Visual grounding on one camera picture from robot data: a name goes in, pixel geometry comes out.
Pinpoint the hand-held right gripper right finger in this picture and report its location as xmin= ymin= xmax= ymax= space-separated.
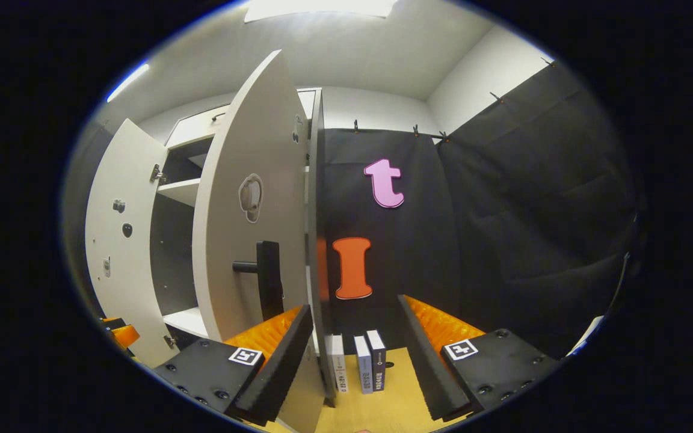
xmin=396 ymin=293 xmax=565 ymax=423

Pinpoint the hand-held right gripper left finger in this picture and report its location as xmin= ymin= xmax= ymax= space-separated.
xmin=152 ymin=304 xmax=314 ymax=426

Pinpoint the white cabinet door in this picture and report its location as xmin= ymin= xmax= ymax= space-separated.
xmin=192 ymin=49 xmax=326 ymax=433
xmin=85 ymin=118 xmax=182 ymax=369

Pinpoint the dark book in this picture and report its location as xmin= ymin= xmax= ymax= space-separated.
xmin=366 ymin=330 xmax=387 ymax=392

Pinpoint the white book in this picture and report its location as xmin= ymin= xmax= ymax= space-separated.
xmin=330 ymin=334 xmax=348 ymax=393

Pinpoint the grey book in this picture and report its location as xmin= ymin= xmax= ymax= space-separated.
xmin=354 ymin=336 xmax=375 ymax=395

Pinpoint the white cabinet shelf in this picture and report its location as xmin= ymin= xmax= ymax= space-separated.
xmin=155 ymin=177 xmax=202 ymax=208
xmin=162 ymin=307 xmax=210 ymax=339

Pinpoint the white cabinet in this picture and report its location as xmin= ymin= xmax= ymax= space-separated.
xmin=149 ymin=87 xmax=336 ymax=408

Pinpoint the white side table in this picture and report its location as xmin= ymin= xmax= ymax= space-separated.
xmin=565 ymin=315 xmax=605 ymax=357

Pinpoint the black backdrop cloth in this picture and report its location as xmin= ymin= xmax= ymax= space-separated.
xmin=316 ymin=60 xmax=639 ymax=361

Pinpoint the white cabinet flap panel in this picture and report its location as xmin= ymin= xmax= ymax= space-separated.
xmin=165 ymin=107 xmax=232 ymax=150

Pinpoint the narrow ceiling light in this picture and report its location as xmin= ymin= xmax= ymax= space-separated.
xmin=106 ymin=63 xmax=150 ymax=103

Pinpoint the wide ceiling light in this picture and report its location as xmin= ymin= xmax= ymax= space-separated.
xmin=244 ymin=0 xmax=398 ymax=23

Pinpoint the black door handle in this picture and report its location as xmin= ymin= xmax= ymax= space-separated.
xmin=232 ymin=241 xmax=285 ymax=322

